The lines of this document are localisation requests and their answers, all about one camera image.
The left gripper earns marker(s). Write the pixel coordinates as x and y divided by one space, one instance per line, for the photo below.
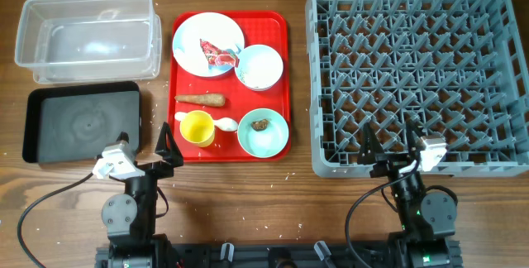
170 155

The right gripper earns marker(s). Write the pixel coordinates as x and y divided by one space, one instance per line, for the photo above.
391 163

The yellow cup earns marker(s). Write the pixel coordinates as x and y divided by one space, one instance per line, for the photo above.
196 127

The brown carrot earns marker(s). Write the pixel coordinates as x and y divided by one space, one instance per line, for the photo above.
209 99

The white plastic spoon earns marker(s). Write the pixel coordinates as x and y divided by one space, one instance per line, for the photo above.
225 124

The red snack wrapper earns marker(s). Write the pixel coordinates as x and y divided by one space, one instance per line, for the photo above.
218 57

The brown food scrap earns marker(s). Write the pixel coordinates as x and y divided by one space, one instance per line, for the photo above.
260 125

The green bowl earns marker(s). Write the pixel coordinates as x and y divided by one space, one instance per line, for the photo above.
267 143

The light blue plate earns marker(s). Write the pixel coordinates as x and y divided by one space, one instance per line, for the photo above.
219 29

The light blue rice bowl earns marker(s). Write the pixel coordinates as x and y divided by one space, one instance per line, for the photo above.
259 67

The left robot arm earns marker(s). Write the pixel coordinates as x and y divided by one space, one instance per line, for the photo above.
130 217

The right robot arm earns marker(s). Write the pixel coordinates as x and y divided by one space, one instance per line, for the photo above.
427 214

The black waste tray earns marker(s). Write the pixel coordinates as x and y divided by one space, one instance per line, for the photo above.
77 122

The grey dishwasher rack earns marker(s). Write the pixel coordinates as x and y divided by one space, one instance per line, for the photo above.
455 67

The clear plastic waste bin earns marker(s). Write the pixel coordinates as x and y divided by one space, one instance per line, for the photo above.
78 41

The red serving tray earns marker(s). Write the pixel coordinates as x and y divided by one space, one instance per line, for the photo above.
259 28

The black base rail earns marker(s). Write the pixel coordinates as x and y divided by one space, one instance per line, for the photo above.
319 254

